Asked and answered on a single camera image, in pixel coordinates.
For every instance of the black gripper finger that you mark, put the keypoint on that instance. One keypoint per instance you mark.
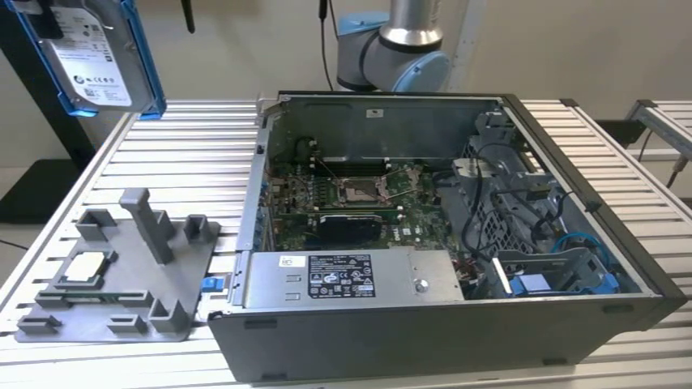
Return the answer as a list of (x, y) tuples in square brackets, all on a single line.
[(49, 18)]

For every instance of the hard disk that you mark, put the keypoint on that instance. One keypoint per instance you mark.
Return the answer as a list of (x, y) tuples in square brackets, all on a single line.
[(92, 61)]

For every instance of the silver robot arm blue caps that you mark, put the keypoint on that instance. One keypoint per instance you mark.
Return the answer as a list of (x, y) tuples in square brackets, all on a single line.
[(394, 44)]

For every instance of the blue disk carrier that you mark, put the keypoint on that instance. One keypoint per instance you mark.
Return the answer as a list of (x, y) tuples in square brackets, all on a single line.
[(529, 283)]

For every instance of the grey disk bay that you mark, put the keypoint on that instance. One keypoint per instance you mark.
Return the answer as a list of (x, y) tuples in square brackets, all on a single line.
[(573, 259)]

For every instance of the silver CPU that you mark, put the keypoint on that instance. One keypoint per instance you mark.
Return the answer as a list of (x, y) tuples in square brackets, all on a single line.
[(86, 266)]

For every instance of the grey plastic parts rack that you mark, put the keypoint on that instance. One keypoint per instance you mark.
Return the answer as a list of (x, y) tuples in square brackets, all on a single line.
[(134, 275)]

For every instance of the black RAM slot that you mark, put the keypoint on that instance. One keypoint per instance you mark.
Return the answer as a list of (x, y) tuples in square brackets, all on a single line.
[(350, 164)]

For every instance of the green RAM stick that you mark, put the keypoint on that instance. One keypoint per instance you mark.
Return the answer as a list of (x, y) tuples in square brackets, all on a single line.
[(89, 297)]

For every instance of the CPU socket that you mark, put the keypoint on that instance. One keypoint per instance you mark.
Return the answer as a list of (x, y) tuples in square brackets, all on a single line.
[(361, 189)]

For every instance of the blue case latch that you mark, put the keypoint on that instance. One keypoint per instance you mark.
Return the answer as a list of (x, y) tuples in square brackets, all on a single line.
[(212, 284)]

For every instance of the silver power supply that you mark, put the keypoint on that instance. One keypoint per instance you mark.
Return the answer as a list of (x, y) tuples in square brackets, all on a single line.
[(350, 279)]

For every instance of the green motherboard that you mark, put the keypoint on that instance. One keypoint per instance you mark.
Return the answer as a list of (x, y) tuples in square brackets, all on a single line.
[(421, 227)]

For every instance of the grey metal drive cage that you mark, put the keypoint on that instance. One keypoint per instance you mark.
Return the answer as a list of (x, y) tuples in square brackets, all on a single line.
[(502, 202)]

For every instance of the black open PC case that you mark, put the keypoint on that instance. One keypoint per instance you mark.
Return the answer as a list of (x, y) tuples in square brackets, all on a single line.
[(410, 344)]

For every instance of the black box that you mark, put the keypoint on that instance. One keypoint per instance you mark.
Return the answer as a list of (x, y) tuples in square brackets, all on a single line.
[(621, 133)]

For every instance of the metal slat side table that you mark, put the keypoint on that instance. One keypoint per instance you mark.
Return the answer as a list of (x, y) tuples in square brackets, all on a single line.
[(666, 117)]

